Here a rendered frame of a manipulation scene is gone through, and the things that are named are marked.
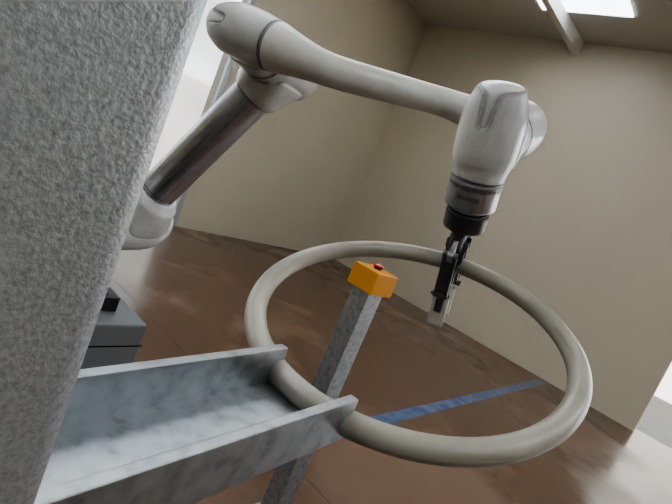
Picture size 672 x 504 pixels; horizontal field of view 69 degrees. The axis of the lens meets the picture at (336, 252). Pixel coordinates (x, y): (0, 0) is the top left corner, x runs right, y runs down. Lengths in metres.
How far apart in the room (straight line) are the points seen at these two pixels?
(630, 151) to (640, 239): 1.04
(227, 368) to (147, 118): 0.39
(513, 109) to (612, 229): 5.75
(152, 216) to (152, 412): 0.93
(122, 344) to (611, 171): 6.03
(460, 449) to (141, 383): 0.32
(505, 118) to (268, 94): 0.59
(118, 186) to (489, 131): 0.68
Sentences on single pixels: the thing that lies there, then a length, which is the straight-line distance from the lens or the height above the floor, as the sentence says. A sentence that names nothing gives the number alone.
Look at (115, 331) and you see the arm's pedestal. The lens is 1.32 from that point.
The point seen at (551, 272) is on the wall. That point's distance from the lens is 6.60.
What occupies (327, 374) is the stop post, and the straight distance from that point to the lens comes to 1.80.
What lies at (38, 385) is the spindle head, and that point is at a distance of 0.21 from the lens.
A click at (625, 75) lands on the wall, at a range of 7.07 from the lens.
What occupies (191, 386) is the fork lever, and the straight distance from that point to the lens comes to 0.52.
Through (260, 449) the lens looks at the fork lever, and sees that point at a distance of 0.45.
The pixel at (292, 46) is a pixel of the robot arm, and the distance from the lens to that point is 1.01.
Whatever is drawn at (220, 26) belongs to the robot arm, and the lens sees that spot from 1.11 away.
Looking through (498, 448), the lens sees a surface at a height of 1.14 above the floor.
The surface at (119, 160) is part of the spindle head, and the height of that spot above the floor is 1.31.
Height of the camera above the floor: 1.34
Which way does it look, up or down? 9 degrees down
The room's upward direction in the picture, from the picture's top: 23 degrees clockwise
